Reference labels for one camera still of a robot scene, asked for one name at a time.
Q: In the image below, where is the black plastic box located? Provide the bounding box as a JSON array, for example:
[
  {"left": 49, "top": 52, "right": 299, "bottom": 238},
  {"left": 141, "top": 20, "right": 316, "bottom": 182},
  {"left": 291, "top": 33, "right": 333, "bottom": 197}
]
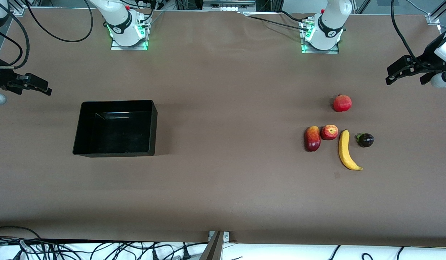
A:
[{"left": 72, "top": 100, "right": 158, "bottom": 158}]

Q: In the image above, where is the red apple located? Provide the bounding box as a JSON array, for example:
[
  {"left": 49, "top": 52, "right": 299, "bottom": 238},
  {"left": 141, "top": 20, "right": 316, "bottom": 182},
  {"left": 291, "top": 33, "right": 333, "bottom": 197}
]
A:
[{"left": 320, "top": 125, "right": 339, "bottom": 141}]

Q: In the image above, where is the yellow banana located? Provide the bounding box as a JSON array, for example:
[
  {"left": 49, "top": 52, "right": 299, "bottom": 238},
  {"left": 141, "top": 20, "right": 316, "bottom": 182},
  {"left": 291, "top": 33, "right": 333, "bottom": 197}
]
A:
[{"left": 338, "top": 130, "right": 363, "bottom": 171}]

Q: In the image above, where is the red pomegranate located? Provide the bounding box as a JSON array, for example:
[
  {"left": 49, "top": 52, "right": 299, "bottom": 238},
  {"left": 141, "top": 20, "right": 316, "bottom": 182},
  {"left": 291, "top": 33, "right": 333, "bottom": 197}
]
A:
[{"left": 333, "top": 94, "right": 353, "bottom": 113}]

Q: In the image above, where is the dark purple eggplant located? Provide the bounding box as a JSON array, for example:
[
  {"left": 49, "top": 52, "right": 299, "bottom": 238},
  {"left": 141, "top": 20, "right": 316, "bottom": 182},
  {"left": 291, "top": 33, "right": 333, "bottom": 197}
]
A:
[{"left": 356, "top": 133, "right": 375, "bottom": 148}]

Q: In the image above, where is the red yellow mango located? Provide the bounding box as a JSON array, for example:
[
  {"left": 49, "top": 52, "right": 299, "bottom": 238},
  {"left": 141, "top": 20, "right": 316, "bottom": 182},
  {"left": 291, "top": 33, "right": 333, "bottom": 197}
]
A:
[{"left": 304, "top": 126, "right": 322, "bottom": 152}]

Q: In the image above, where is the brown table cover sheet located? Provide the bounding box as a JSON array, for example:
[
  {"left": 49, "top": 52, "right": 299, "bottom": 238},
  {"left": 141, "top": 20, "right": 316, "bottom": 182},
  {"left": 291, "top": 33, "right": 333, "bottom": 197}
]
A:
[{"left": 0, "top": 8, "right": 446, "bottom": 248}]

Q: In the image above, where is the dark grey metal bar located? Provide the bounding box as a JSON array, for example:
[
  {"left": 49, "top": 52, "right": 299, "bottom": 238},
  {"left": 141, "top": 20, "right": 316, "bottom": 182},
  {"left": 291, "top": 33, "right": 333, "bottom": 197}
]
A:
[{"left": 199, "top": 231, "right": 224, "bottom": 260}]

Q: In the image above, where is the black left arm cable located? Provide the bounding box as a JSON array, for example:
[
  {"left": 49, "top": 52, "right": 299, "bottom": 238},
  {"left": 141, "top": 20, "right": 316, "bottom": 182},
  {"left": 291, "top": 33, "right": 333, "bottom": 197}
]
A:
[{"left": 390, "top": 0, "right": 431, "bottom": 71}]

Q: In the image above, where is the black right arm base cable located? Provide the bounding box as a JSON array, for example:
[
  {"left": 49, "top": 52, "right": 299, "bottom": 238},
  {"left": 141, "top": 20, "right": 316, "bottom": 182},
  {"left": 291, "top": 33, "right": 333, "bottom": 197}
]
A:
[{"left": 24, "top": 0, "right": 94, "bottom": 43}]

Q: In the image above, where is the thin grey cable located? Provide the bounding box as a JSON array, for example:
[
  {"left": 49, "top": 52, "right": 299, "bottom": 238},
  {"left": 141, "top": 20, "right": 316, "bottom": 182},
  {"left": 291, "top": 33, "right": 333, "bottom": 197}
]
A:
[{"left": 403, "top": 0, "right": 431, "bottom": 16}]

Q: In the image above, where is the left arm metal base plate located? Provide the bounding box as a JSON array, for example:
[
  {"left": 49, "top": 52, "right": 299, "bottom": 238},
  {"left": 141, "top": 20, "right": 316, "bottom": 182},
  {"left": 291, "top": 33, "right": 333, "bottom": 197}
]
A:
[{"left": 299, "top": 16, "right": 340, "bottom": 54}]

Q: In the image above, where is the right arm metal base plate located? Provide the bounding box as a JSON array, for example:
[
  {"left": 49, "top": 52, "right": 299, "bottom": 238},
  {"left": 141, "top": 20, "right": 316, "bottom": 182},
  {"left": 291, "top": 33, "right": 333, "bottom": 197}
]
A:
[{"left": 111, "top": 14, "right": 152, "bottom": 51}]

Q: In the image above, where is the black cable on table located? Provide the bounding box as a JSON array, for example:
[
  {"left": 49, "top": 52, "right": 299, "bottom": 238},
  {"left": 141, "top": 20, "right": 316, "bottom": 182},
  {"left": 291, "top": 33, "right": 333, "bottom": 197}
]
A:
[{"left": 241, "top": 13, "right": 310, "bottom": 29}]

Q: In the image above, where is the silver metal rail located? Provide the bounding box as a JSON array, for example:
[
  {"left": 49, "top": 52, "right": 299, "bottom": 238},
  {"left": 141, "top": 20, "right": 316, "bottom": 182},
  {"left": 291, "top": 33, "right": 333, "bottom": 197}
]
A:
[{"left": 202, "top": 0, "right": 258, "bottom": 12}]

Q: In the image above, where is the silver bracket plate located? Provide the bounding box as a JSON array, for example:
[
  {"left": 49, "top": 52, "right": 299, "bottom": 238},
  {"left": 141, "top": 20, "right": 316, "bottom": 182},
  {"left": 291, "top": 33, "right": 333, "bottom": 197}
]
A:
[{"left": 208, "top": 231, "right": 230, "bottom": 242}]

